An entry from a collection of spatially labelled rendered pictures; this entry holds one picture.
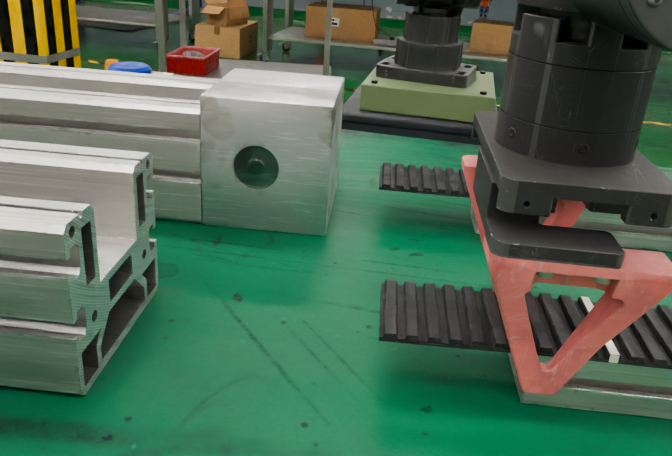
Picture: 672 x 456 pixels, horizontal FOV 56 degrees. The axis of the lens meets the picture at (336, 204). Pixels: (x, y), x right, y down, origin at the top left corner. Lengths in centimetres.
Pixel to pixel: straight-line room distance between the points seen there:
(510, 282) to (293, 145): 23
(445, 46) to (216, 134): 45
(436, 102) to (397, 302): 49
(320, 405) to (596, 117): 17
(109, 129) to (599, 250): 35
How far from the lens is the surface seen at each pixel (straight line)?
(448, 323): 31
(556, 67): 26
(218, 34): 543
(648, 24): 18
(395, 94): 79
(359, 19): 520
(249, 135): 44
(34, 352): 31
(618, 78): 26
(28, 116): 49
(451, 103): 79
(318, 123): 43
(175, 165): 46
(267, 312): 37
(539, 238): 24
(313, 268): 41
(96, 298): 31
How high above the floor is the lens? 98
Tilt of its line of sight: 23 degrees down
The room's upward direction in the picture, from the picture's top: 4 degrees clockwise
